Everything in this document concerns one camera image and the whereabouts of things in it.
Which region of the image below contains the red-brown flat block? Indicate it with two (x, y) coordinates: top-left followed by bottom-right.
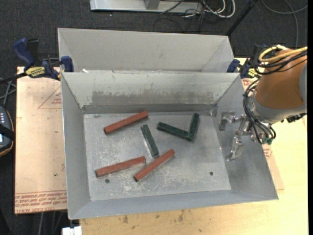
(95, 156), (147, 178)
(103, 110), (149, 135)
(133, 148), (176, 182)

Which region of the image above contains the dark green flat block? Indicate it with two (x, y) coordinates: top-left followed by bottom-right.
(156, 121), (194, 142)
(140, 124), (160, 158)
(187, 113), (201, 141)

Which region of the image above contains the brown cardboard board, red print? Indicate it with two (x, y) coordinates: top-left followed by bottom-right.
(14, 66), (286, 215)

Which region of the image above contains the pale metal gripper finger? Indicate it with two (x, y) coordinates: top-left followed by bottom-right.
(218, 111), (237, 131)
(224, 135), (245, 162)

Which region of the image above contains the grey metal bin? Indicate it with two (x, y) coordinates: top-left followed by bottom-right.
(57, 27), (279, 220)

